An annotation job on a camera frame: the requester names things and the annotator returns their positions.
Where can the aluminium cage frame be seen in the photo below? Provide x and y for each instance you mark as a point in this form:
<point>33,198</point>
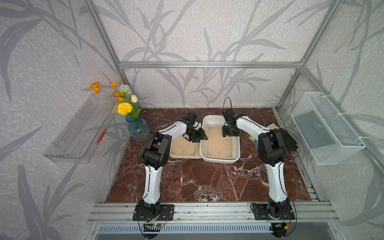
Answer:
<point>369,148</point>

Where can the left green circuit board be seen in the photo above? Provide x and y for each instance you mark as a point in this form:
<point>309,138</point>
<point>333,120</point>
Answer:
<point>153,227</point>

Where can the white wire mesh basket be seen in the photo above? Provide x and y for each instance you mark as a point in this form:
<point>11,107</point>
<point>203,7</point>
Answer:
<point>328,135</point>

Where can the right circuit board with wires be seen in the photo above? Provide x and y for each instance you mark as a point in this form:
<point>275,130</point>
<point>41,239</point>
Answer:
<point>280,230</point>

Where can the aluminium front rail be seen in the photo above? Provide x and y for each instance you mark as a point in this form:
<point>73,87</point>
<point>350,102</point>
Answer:
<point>215,212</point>

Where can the yellow orange artificial flowers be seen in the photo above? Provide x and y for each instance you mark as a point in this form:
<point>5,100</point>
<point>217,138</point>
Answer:
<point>128,102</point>

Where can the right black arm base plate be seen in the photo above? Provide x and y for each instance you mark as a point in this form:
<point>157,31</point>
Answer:
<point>279,211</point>

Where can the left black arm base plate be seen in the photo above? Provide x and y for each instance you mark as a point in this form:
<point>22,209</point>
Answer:
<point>162,212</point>

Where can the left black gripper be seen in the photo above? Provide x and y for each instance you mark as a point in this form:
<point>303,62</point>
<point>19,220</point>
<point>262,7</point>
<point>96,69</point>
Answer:
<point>200,137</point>

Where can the black yellow work glove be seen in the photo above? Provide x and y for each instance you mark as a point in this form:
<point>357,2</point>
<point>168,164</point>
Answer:
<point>289,141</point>

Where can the red pen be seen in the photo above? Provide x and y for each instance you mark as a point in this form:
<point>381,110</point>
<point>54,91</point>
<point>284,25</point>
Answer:
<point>101,136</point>

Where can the beige stationery paper stack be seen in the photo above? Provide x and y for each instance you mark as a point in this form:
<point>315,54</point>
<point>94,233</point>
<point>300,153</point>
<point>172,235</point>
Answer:
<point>217,146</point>

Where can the blue glass vase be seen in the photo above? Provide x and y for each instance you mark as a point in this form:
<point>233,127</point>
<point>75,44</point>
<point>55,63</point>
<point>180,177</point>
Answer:
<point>138,128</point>

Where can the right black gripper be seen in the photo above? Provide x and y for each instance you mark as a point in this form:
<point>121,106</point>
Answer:
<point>224,133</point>

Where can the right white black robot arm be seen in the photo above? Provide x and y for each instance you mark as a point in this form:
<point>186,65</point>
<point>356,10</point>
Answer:
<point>272,152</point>

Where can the clear acrylic wall shelf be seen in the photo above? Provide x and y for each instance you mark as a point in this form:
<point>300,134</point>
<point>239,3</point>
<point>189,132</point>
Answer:
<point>77,142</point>

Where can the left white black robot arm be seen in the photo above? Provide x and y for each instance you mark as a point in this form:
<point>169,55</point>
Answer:
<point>155,154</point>

